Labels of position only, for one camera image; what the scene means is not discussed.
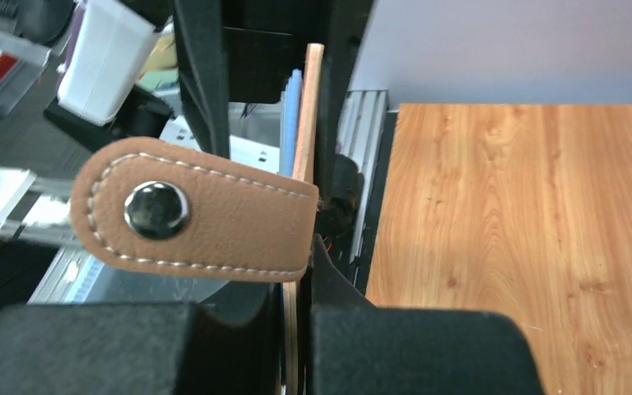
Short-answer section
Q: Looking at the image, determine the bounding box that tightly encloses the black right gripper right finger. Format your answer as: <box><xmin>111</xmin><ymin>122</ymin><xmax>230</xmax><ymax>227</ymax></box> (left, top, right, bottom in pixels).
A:
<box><xmin>305</xmin><ymin>236</ymin><xmax>544</xmax><ymax>394</ymax></box>

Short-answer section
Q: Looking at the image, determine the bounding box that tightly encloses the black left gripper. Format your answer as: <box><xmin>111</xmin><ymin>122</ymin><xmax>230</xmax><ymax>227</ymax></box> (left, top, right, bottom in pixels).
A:
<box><xmin>174</xmin><ymin>0</ymin><xmax>374</xmax><ymax>202</ymax></box>

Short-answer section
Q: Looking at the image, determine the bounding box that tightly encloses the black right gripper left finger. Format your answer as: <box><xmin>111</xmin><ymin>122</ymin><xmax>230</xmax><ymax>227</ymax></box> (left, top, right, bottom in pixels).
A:
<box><xmin>0</xmin><ymin>283</ymin><xmax>281</xmax><ymax>394</ymax></box>

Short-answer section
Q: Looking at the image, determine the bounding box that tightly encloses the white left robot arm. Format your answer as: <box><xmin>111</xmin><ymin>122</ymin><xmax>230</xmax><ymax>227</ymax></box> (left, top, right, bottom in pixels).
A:
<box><xmin>44</xmin><ymin>1</ymin><xmax>373</xmax><ymax>202</ymax></box>

